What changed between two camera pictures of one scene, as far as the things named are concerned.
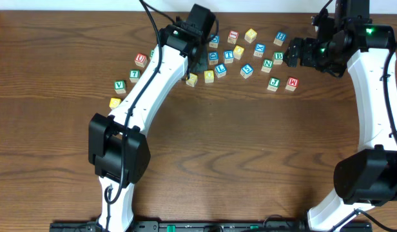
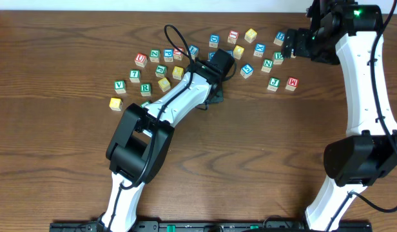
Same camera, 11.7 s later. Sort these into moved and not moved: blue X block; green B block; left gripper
Moved: left gripper
Not moved: green B block; blue X block
